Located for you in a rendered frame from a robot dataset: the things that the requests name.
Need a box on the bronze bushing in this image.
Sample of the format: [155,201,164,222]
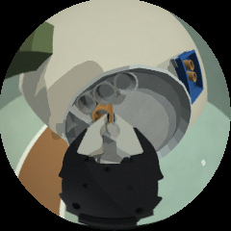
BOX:
[92,103,113,125]
[183,60,193,70]
[187,71,196,82]

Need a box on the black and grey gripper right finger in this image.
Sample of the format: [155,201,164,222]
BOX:
[114,113,164,181]

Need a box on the grey metal sleeve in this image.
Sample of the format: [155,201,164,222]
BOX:
[92,81,116,105]
[114,71,139,95]
[76,90,98,114]

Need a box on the blue crate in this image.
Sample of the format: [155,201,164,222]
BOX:
[170,50,203,104]

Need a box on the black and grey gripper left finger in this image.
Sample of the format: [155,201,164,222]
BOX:
[59,113,110,178]

